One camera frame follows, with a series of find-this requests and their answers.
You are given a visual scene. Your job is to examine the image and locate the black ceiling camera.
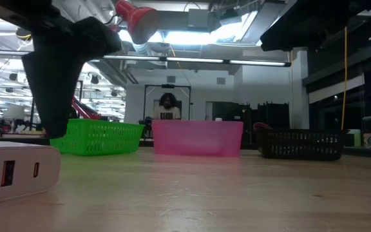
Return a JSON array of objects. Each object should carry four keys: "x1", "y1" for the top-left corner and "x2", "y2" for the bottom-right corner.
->
[{"x1": 15, "y1": 27, "x2": 32, "y2": 42}]

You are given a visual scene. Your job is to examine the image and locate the white lamp shade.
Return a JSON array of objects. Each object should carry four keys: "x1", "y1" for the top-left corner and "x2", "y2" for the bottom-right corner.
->
[{"x1": 3, "y1": 104, "x2": 28, "y2": 121}]

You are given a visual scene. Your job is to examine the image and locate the long ceiling light bar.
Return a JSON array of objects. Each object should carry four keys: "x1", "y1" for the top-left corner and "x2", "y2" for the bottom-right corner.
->
[{"x1": 0, "y1": 48, "x2": 292, "y2": 68}]

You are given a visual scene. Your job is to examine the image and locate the green and white cup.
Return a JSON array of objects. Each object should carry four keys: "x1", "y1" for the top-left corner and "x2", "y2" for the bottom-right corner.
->
[{"x1": 346, "y1": 128, "x2": 362, "y2": 148}]

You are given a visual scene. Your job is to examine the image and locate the pink plastic bin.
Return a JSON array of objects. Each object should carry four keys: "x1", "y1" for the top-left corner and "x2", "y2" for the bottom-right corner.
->
[{"x1": 151, "y1": 119, "x2": 244, "y2": 158}]

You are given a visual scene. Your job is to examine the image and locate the red curved object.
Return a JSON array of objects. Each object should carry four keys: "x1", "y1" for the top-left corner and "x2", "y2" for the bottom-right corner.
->
[{"x1": 252, "y1": 121, "x2": 272, "y2": 133}]

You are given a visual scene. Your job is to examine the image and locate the person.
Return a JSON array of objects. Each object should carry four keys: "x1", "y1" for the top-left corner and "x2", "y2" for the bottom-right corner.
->
[{"x1": 152, "y1": 92, "x2": 182, "y2": 121}]

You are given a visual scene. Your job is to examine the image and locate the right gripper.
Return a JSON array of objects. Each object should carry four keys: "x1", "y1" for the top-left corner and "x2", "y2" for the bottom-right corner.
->
[{"x1": 260, "y1": 0, "x2": 371, "y2": 52}]

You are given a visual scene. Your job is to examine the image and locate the black storage shelves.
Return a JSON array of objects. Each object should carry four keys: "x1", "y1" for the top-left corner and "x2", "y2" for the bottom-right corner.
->
[{"x1": 211, "y1": 102, "x2": 290, "y2": 130}]

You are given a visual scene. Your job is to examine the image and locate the black plastic basket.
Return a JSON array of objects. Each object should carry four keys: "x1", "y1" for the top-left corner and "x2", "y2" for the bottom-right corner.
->
[{"x1": 254, "y1": 128, "x2": 346, "y2": 161}]

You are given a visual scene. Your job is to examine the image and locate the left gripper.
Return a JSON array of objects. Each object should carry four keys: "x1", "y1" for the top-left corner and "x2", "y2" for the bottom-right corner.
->
[{"x1": 0, "y1": 0, "x2": 122, "y2": 139}]

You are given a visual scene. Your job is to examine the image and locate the large white USB charger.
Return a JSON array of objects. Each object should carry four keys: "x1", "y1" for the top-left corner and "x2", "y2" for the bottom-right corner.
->
[{"x1": 0, "y1": 141, "x2": 62, "y2": 207}]

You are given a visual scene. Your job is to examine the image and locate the green plastic basket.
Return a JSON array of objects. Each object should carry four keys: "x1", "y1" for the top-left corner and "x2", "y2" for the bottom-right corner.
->
[{"x1": 49, "y1": 119, "x2": 145, "y2": 157}]

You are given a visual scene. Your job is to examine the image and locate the red desk lamp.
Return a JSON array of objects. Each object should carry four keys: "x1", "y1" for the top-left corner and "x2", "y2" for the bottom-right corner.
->
[{"x1": 71, "y1": 0, "x2": 161, "y2": 121}]

